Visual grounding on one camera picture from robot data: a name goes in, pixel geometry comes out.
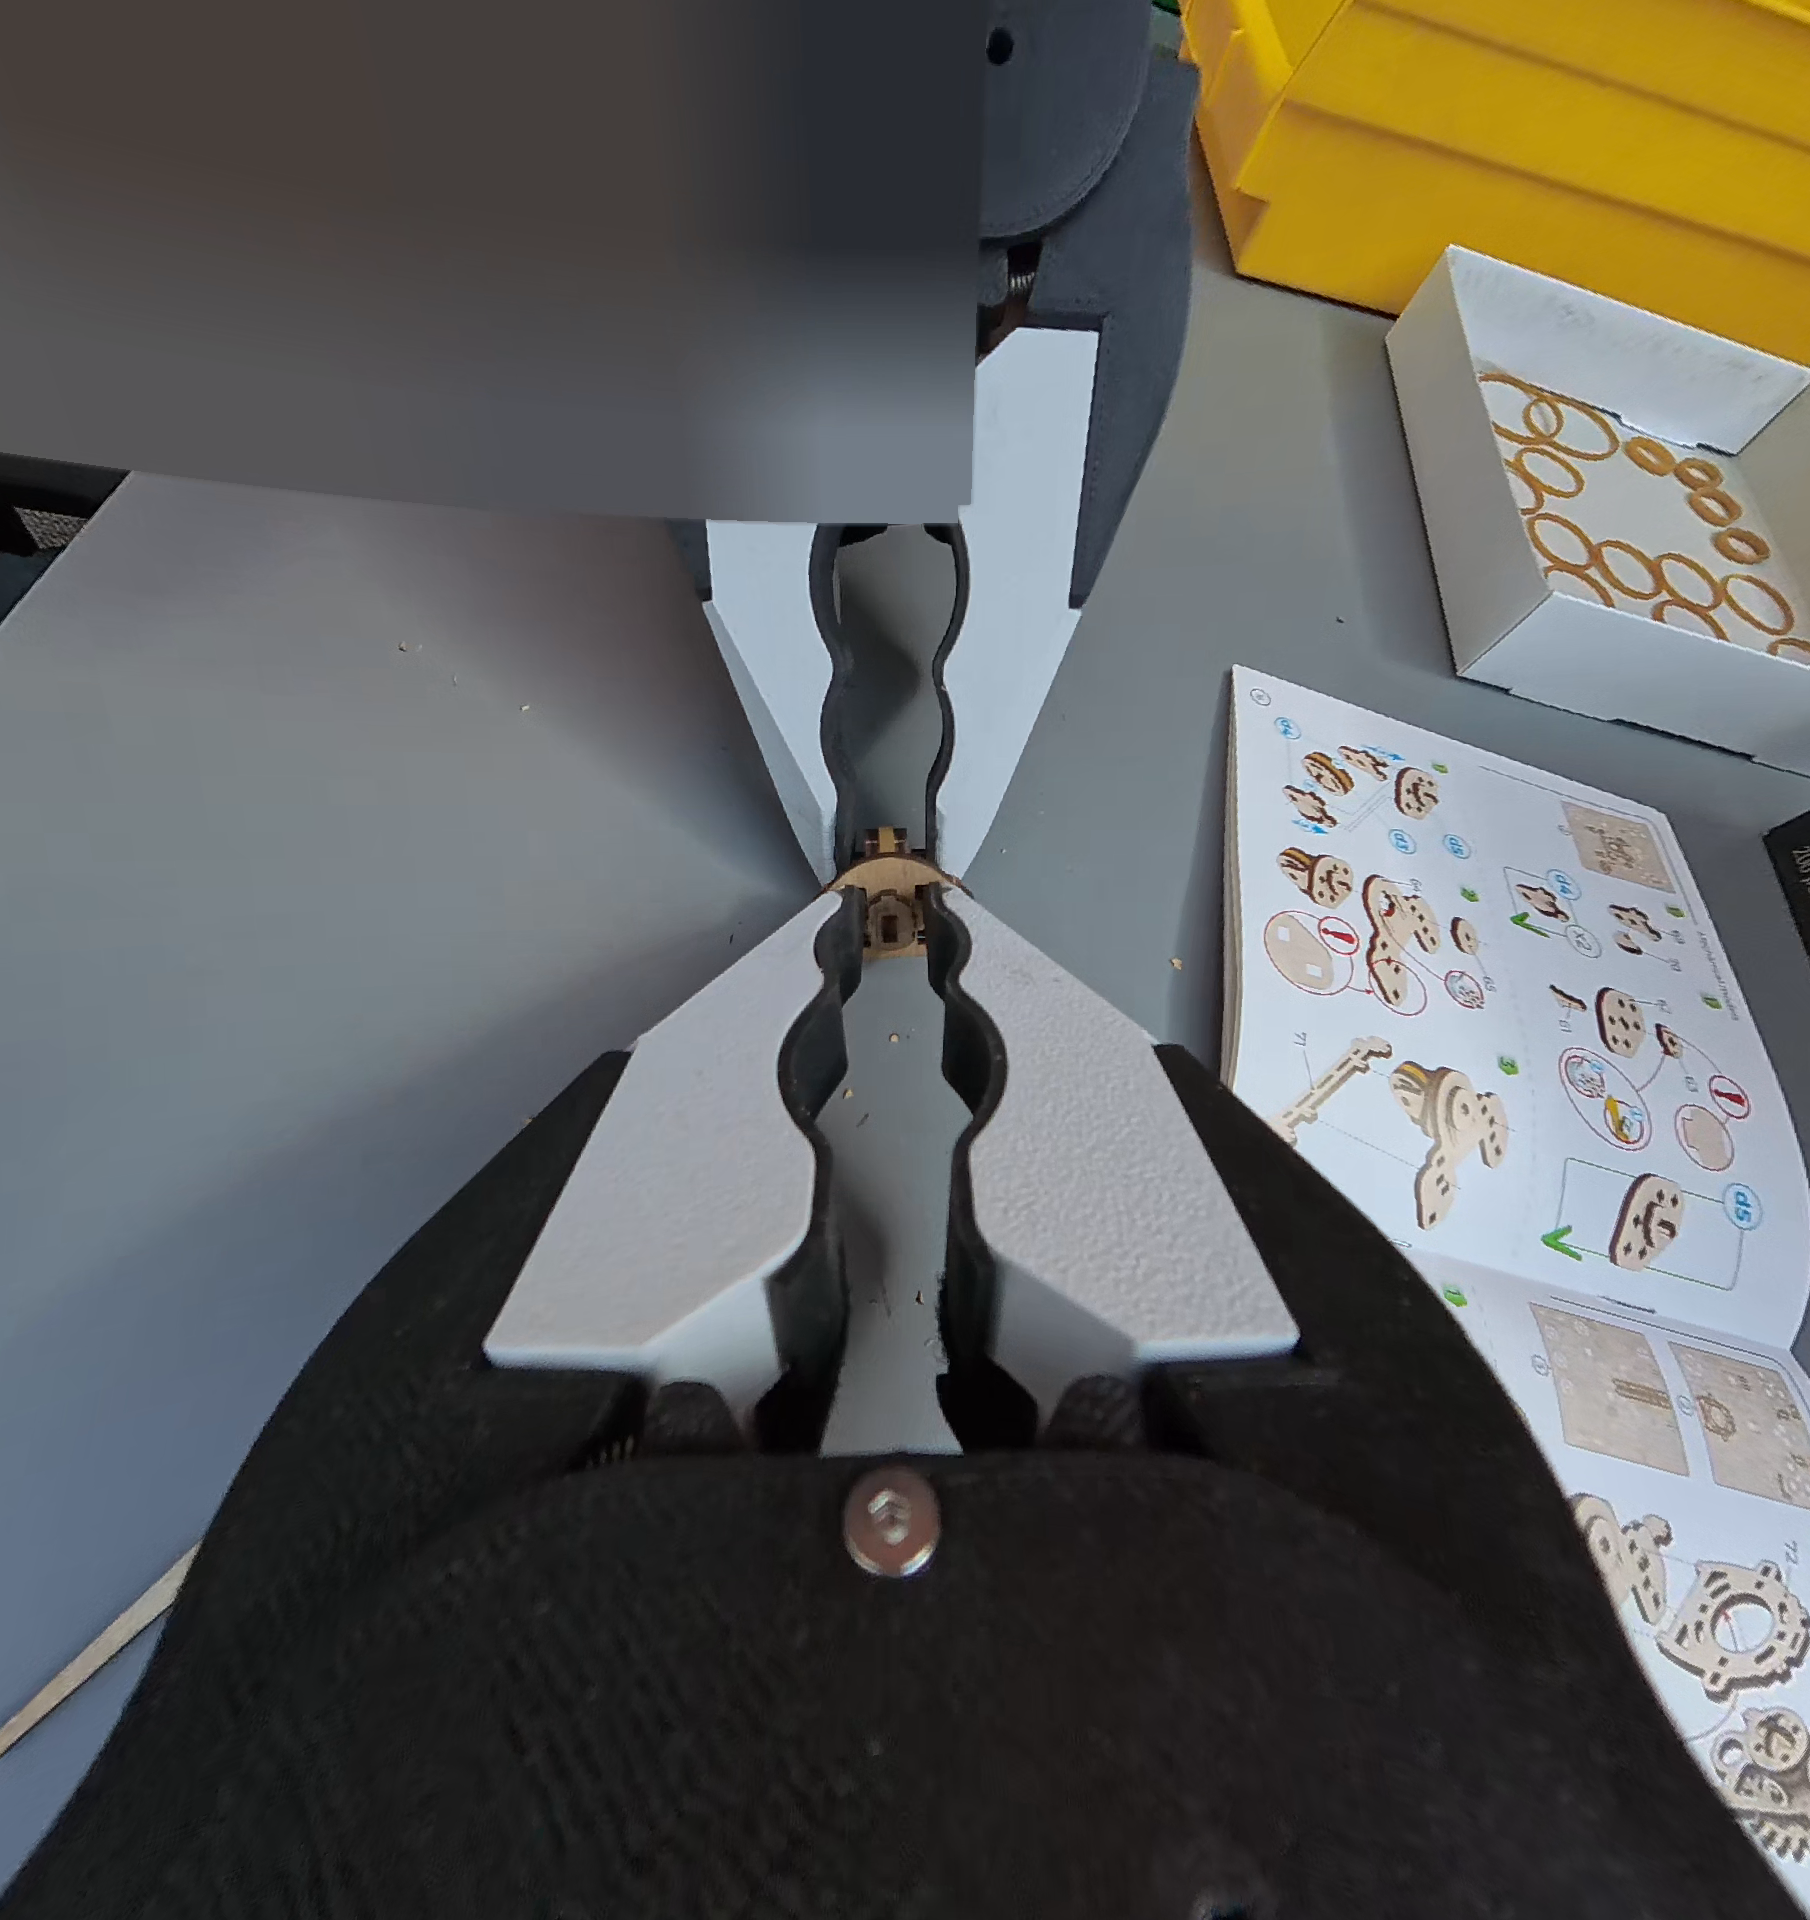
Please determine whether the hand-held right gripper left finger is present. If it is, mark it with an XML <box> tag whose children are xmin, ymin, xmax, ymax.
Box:
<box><xmin>482</xmin><ymin>887</ymin><xmax>867</xmax><ymax>1454</ymax></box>

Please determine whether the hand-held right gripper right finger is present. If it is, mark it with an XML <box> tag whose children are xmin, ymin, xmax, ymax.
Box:
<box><xmin>924</xmin><ymin>887</ymin><xmax>1304</xmax><ymax>1454</ymax></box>

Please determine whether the illustrated instruction booklet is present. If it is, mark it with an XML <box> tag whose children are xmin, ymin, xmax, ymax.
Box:
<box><xmin>1220</xmin><ymin>666</ymin><xmax>1810</xmax><ymax>1920</ymax></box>

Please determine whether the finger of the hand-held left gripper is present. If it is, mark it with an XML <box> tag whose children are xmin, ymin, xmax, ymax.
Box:
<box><xmin>703</xmin><ymin>516</ymin><xmax>871</xmax><ymax>891</ymax></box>
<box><xmin>917</xmin><ymin>318</ymin><xmax>1106</xmax><ymax>891</ymax></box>

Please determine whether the small wooden puzzle part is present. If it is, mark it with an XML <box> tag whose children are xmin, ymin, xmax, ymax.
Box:
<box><xmin>828</xmin><ymin>819</ymin><xmax>970</xmax><ymax>961</ymax></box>

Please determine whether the yellow plastic bin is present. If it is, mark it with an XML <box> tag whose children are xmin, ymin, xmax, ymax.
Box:
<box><xmin>1175</xmin><ymin>0</ymin><xmax>1810</xmax><ymax>228</ymax></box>
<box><xmin>1226</xmin><ymin>82</ymin><xmax>1810</xmax><ymax>368</ymax></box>

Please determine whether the pile of wooden rings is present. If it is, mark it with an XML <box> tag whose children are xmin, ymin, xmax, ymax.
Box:
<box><xmin>1478</xmin><ymin>367</ymin><xmax>1810</xmax><ymax>678</ymax></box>

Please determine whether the white cardboard box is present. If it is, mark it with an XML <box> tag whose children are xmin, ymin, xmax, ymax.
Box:
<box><xmin>1382</xmin><ymin>244</ymin><xmax>1810</xmax><ymax>791</ymax></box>

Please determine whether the thin wooden stick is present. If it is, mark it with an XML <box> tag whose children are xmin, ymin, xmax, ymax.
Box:
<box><xmin>0</xmin><ymin>1544</ymin><xmax>205</xmax><ymax>1768</ymax></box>

